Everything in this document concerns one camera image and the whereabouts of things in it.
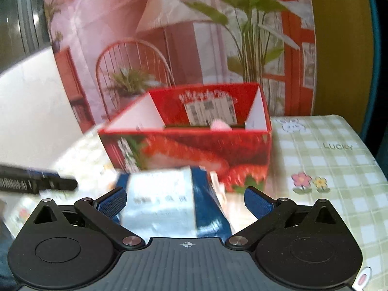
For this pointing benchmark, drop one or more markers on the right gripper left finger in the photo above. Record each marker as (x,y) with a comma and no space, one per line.
(100,215)

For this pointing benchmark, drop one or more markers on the teal curtain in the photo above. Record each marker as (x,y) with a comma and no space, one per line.
(374,129)

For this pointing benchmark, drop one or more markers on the printed room scene backdrop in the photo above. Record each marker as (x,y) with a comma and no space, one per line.
(109,51)

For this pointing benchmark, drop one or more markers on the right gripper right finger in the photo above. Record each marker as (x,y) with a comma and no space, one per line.
(270,214)

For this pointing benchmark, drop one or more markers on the red strawberry cardboard box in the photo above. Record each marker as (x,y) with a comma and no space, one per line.
(170,128)

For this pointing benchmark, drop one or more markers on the pink knitted sleeve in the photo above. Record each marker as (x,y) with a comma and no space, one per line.
(220,125)

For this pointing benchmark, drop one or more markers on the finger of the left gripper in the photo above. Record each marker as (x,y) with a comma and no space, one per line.
(53,181)

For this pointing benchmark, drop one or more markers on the green plaid tablecloth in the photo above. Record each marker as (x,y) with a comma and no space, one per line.
(325,148)

